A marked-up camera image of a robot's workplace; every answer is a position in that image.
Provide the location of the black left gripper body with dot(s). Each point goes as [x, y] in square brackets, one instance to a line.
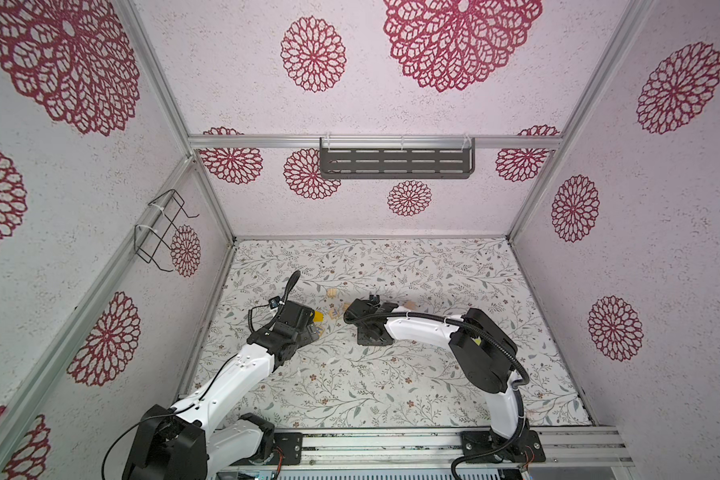
[306, 337]

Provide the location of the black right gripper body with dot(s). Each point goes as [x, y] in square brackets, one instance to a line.
[362, 338]

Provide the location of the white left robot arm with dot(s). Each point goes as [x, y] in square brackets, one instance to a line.
[184, 441]

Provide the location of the grey slotted wall shelf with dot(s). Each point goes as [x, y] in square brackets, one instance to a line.
[401, 162]

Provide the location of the black wire wall basket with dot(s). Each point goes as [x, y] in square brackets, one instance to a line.
[169, 242]

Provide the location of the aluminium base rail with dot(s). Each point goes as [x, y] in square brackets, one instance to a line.
[426, 453]

